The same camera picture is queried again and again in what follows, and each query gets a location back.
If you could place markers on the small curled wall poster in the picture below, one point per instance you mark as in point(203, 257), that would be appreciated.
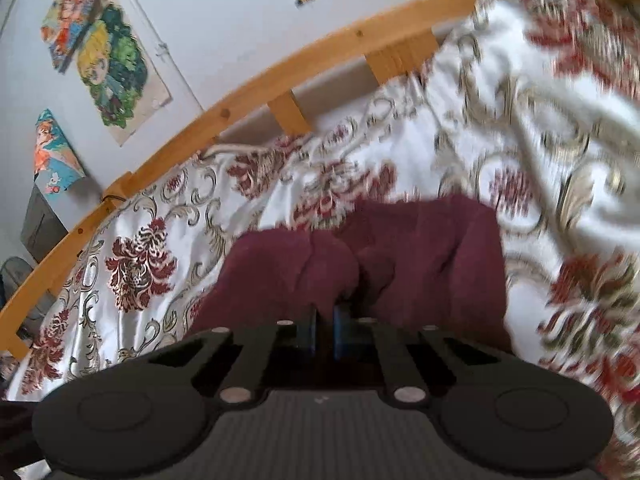
point(52, 155)

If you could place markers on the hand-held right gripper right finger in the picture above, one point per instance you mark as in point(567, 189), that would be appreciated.
point(345, 332)

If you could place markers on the blond figure wall poster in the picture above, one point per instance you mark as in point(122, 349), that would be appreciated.
point(120, 75)

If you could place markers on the orange-haired figure wall poster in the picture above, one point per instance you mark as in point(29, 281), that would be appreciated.
point(75, 20)

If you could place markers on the white wall pipe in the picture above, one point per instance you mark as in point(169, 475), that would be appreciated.
point(160, 45)

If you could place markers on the maroon long-sleeve shirt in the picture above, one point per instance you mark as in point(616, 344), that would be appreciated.
point(425, 260)

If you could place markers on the wooden bed frame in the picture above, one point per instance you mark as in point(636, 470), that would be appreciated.
point(320, 60)

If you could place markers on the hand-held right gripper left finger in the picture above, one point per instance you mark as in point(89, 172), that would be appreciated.
point(312, 332)

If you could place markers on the floral satin blanket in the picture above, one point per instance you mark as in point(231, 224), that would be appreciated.
point(150, 260)

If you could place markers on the grey wall panel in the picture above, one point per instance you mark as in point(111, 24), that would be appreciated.
point(42, 225)

